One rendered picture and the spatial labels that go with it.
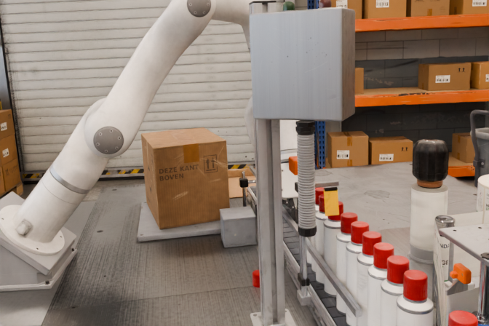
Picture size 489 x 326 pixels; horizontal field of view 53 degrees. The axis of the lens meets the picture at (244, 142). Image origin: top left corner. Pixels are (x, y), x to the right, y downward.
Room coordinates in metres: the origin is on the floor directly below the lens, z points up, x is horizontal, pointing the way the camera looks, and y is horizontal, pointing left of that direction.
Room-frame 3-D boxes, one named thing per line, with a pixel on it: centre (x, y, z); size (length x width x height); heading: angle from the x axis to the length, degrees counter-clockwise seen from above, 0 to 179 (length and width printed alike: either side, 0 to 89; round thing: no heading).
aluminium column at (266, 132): (0.95, -0.05, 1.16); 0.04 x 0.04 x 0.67; 9
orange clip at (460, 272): (0.65, -0.30, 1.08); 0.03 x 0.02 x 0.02; 9
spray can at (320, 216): (1.03, -0.18, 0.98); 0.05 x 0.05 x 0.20
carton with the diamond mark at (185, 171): (1.66, 0.22, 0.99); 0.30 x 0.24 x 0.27; 19
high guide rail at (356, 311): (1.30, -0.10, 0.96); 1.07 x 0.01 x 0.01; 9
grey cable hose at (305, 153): (0.84, -0.11, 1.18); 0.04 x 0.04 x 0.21
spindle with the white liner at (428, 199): (1.14, -0.45, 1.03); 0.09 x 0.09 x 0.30
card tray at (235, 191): (2.00, -0.03, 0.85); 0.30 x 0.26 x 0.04; 9
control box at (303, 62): (0.90, -0.11, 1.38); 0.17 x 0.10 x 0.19; 64
